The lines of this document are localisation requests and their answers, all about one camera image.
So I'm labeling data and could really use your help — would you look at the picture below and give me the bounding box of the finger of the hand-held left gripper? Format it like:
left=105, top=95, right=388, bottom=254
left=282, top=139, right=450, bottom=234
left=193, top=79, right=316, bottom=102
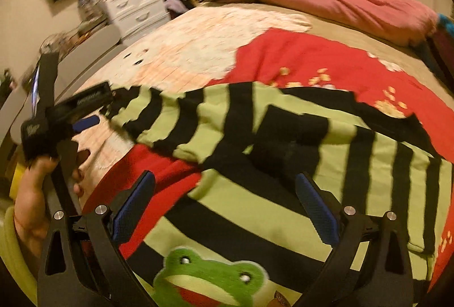
left=71, top=115, right=102, bottom=134
left=53, top=82, right=116, bottom=116

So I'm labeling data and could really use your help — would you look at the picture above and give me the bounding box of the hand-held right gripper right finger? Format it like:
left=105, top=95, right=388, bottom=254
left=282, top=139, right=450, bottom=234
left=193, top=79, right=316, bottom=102
left=295, top=172, right=414, bottom=307

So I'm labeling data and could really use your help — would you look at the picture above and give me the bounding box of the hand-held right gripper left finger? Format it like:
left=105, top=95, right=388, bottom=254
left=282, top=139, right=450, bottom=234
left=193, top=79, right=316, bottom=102
left=37, top=170, right=157, bottom=307

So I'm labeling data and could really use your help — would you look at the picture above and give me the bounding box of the green black striped frog sweater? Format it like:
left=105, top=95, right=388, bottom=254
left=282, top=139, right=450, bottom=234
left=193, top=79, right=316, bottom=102
left=106, top=82, right=444, bottom=307

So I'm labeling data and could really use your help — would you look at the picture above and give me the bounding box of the person's left forearm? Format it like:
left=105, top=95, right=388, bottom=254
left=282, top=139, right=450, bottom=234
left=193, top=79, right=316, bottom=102
left=0, top=206, right=39, bottom=307

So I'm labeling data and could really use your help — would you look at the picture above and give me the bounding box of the person's left hand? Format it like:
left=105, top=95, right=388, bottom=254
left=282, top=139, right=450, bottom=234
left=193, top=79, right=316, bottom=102
left=15, top=150, right=90, bottom=258

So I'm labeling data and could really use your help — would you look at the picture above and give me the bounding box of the yellow object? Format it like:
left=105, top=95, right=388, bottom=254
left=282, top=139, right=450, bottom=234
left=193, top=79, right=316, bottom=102
left=10, top=165, right=26, bottom=203

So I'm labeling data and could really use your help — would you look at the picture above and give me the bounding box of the white drawer chest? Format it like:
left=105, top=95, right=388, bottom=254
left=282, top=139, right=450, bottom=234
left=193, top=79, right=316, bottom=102
left=97, top=0, right=173, bottom=40

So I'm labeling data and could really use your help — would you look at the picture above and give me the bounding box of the cream patterned blanket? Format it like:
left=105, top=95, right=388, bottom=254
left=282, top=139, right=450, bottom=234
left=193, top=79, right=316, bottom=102
left=69, top=5, right=313, bottom=208

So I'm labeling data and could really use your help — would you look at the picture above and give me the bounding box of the red floral blanket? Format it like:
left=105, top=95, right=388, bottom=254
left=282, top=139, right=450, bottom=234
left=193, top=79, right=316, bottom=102
left=81, top=28, right=454, bottom=307

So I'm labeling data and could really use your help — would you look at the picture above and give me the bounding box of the bed with beige sheet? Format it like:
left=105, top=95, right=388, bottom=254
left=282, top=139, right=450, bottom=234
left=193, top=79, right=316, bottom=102
left=192, top=1, right=454, bottom=98

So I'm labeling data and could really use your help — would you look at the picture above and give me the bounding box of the pink duvet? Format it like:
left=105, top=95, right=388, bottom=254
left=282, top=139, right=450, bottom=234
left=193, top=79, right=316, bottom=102
left=250, top=0, right=440, bottom=47

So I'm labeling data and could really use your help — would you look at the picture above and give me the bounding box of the teal cloth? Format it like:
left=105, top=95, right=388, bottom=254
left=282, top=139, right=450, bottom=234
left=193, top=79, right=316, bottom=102
left=437, top=12, right=454, bottom=35

